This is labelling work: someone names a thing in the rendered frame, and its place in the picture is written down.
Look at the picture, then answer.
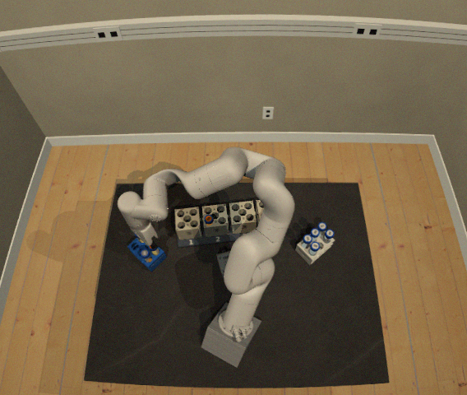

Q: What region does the blue tube rack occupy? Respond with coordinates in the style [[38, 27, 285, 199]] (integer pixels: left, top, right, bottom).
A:
[[127, 238, 167, 272]]

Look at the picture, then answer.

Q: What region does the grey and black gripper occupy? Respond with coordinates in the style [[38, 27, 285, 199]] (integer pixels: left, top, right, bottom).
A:
[[131, 223, 161, 249]]

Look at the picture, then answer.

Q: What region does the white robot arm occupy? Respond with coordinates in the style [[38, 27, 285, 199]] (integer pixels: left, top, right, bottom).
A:
[[118, 147, 295, 342]]

